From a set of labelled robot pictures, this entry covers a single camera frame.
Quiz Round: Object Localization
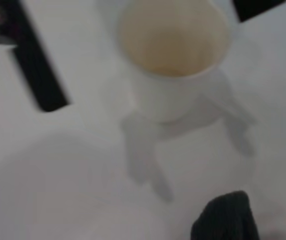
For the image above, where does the dark blue rag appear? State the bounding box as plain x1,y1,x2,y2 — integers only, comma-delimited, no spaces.
191,190,260,240

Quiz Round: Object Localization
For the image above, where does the clear plastic cup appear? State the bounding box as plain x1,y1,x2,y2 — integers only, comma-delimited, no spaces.
117,0,233,123

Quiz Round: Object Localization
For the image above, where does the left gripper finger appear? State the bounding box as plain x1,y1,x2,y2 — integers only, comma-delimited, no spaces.
232,0,286,23
0,0,70,113

